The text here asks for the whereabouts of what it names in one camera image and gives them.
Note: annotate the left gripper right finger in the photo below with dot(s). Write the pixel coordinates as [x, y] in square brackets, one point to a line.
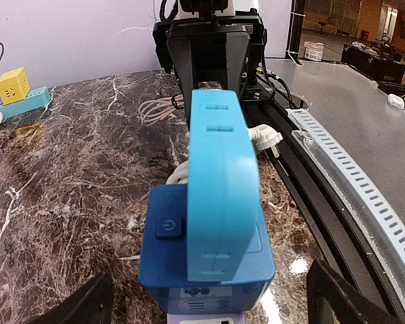
[353, 293]

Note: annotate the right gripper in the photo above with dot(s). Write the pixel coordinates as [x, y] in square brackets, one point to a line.
[225, 49]

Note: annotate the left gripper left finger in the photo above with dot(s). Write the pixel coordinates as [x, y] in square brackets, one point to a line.
[91, 303]

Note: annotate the purple power strip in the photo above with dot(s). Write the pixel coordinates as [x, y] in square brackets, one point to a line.
[225, 318]

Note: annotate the dark blue cube socket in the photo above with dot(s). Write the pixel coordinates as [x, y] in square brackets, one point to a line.
[183, 272]

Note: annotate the blue adapter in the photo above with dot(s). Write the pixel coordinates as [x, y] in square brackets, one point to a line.
[223, 174]

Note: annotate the teal power strip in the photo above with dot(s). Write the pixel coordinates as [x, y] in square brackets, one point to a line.
[36, 98]

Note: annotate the yellow cube socket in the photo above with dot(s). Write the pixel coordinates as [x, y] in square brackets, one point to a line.
[14, 86]

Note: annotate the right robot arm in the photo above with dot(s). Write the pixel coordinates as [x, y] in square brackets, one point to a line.
[205, 9]

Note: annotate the white slotted cable duct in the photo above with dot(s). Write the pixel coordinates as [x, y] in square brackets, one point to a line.
[355, 176]

